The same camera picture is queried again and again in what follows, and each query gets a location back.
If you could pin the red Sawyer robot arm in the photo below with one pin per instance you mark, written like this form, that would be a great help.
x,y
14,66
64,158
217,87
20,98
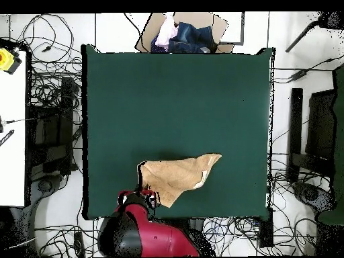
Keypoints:
x,y
161,239

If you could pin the white pink garment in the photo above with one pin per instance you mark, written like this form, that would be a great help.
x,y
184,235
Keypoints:
x,y
166,33

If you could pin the blue denim jeans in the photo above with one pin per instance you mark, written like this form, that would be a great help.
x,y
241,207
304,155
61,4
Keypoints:
x,y
193,37

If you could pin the tan terry towel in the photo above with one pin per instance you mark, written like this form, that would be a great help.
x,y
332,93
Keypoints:
x,y
174,174

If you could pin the black power strip box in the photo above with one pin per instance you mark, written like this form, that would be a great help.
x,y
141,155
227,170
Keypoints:
x,y
266,231

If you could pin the dark green table cloth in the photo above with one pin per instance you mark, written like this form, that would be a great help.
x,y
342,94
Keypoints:
x,y
134,94

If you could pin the black tripod leg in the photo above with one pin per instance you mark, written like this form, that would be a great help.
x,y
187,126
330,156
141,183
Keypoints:
x,y
303,33

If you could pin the black power adapter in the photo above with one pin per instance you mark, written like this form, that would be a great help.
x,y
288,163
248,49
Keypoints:
x,y
299,74

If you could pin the white side table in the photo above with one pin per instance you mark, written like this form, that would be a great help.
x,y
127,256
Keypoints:
x,y
12,161

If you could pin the brown cardboard box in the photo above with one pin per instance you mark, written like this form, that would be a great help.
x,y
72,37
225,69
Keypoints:
x,y
150,29

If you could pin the green cloth covered furniture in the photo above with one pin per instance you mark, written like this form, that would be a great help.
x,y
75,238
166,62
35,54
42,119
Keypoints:
x,y
339,134

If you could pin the black floor stand frame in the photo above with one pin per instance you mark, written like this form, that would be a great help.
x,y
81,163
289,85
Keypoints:
x,y
65,121
297,121

